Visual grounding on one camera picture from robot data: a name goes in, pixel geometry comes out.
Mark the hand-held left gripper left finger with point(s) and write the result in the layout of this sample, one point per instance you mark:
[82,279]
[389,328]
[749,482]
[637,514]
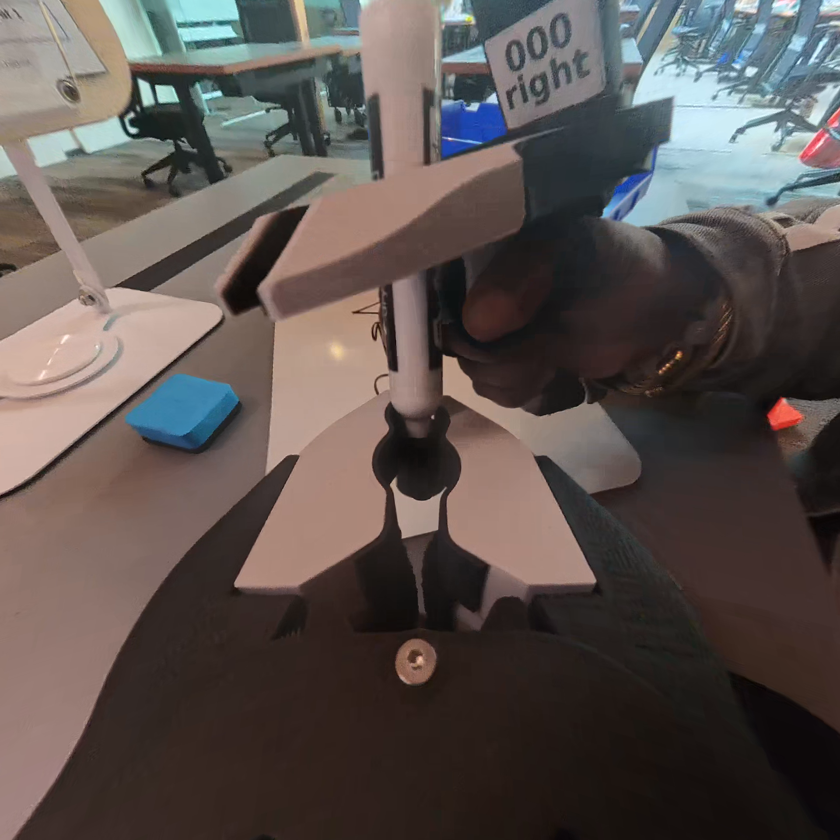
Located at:
[322,525]

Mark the white whiteboard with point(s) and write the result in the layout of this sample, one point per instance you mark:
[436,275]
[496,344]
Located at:
[315,381]

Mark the small orange object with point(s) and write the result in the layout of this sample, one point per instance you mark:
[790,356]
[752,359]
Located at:
[785,415]

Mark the blue whiteboard eraser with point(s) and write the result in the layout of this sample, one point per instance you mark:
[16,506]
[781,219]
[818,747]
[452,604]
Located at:
[184,410]

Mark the row of office chairs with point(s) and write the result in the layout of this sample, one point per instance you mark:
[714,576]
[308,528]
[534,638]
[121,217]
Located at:
[761,66]

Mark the person's right forearm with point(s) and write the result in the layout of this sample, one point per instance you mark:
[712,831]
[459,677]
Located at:
[775,302]

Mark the black office chair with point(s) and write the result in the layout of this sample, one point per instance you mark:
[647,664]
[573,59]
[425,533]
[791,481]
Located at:
[171,131]

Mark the blue plastic bin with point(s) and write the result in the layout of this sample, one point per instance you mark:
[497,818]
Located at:
[470,131]

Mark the white table sign stand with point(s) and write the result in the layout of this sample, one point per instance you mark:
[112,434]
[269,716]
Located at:
[118,368]

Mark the black whiteboard marker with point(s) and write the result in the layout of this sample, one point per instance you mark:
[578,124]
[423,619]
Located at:
[400,53]

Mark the person's right hand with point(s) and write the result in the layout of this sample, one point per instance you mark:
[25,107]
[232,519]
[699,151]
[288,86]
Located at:
[578,315]

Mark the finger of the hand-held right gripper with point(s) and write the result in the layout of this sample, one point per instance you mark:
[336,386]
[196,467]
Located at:
[407,223]
[263,256]

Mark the black marker cap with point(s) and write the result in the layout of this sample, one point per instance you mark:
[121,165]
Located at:
[420,462]

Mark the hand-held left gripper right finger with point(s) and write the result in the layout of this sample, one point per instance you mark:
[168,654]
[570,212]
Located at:
[519,525]

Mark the wooden office desk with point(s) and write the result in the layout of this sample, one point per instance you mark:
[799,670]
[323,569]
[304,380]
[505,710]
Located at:
[236,59]

